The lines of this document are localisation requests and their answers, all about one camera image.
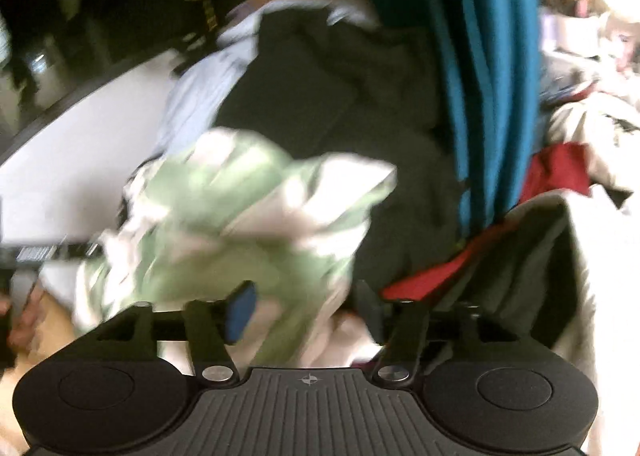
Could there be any teal blue garment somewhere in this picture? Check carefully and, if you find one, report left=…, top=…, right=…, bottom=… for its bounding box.
left=350, top=0, right=543, bottom=242

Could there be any white cloth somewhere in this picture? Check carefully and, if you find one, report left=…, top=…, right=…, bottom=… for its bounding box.
left=545, top=89, right=640, bottom=456

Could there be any dark green garment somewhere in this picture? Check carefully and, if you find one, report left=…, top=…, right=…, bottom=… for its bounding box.
left=212, top=11, right=468, bottom=297

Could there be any red cloth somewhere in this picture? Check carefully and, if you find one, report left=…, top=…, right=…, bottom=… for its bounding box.
left=382, top=143, right=593, bottom=302

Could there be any light blue cloth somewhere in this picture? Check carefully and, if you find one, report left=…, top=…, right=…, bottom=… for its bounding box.
left=155, top=0, right=381, bottom=157

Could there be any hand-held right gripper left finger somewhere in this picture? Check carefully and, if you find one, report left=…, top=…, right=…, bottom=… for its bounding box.
left=82, top=281, right=258, bottom=384

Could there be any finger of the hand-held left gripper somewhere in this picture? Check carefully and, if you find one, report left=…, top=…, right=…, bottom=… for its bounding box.
left=65, top=235, right=103, bottom=262

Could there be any beige green leaf print shirt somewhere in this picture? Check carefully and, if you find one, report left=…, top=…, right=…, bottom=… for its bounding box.
left=72, top=129, right=398, bottom=372

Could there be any dark grey cloth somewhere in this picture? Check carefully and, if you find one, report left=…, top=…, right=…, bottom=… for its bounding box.
left=395, top=193, right=588, bottom=352

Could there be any person's left hand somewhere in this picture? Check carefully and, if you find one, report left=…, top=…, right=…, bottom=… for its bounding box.
left=7, top=293, right=48, bottom=352

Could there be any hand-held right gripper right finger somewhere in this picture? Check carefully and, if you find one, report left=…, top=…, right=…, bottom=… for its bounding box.
left=355, top=281, right=521, bottom=384

